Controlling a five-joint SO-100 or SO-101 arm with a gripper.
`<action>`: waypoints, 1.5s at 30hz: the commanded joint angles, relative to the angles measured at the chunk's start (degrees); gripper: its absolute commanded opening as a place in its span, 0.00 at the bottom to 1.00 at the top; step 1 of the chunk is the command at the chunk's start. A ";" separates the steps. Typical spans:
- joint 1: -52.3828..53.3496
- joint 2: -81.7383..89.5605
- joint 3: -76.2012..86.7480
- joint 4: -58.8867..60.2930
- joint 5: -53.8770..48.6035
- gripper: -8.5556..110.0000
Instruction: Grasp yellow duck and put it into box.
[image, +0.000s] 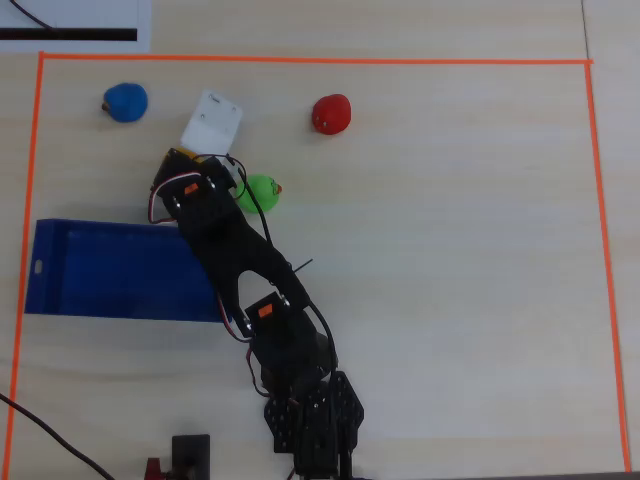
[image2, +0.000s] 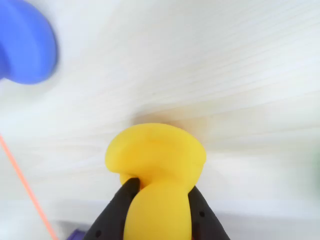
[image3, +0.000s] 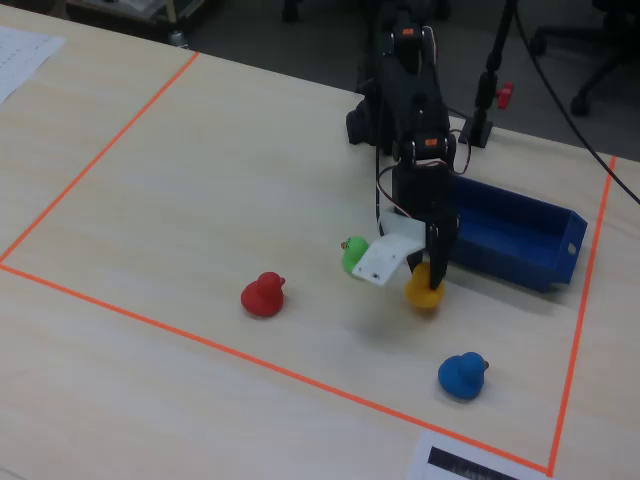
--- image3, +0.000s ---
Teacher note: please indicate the white paper with black bar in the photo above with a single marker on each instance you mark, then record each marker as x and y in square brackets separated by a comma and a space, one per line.
[450, 460]

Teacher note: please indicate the blue plastic box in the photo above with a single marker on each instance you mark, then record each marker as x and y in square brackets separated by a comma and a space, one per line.
[515, 240]

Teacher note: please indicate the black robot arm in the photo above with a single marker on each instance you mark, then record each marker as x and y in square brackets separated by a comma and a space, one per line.
[407, 85]

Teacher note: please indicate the red rubber duck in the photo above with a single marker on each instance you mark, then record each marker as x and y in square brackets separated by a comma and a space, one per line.
[262, 296]

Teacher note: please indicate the red clamp knob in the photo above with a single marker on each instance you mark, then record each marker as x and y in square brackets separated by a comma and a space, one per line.
[506, 95]

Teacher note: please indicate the black office chair base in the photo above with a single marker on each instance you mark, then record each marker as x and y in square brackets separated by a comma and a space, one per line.
[607, 60]

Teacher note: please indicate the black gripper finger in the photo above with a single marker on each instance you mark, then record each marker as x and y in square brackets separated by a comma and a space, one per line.
[440, 255]
[416, 262]

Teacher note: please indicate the white gripper camera mount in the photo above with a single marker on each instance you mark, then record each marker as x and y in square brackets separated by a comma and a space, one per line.
[385, 252]

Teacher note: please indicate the black camera stand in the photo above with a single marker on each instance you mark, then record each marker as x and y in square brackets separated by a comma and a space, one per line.
[482, 105]

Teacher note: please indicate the blue rubber duck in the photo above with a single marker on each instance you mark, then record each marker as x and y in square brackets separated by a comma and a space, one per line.
[461, 376]

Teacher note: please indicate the yellow rubber duck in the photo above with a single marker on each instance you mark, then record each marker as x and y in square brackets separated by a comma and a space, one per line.
[420, 295]

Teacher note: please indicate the white printed paper sheet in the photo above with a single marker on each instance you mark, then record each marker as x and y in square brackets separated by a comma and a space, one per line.
[20, 57]

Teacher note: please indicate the green rubber duck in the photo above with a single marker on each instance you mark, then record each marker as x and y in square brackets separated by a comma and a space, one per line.
[352, 252]

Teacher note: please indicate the orange tape line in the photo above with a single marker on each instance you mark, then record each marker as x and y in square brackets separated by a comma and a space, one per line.
[582, 310]
[100, 156]
[275, 367]

